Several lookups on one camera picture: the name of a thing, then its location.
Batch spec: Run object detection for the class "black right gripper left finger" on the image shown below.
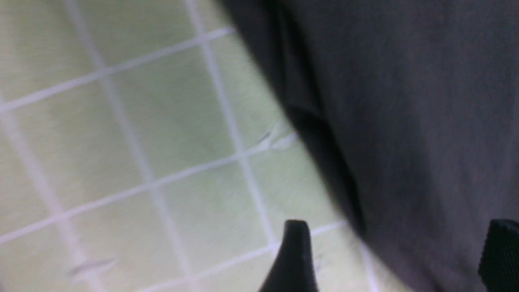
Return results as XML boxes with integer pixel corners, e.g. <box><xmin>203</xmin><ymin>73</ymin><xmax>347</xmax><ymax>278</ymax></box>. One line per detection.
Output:
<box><xmin>259</xmin><ymin>220</ymin><xmax>318</xmax><ymax>292</ymax></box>

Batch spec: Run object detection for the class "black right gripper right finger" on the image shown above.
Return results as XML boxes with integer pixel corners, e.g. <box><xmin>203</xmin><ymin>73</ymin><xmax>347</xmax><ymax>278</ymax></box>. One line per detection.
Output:
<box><xmin>478</xmin><ymin>219</ymin><xmax>519</xmax><ymax>292</ymax></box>

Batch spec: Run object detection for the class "dark gray long-sleeve shirt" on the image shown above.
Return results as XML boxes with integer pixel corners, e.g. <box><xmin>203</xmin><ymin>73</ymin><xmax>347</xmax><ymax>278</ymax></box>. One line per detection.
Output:
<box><xmin>220</xmin><ymin>0</ymin><xmax>518</xmax><ymax>292</ymax></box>

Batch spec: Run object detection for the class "light green checkered table mat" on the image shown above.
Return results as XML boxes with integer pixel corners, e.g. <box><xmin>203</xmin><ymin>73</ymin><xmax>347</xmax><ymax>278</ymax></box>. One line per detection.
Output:
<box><xmin>1</xmin><ymin>0</ymin><xmax>406</xmax><ymax>292</ymax></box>

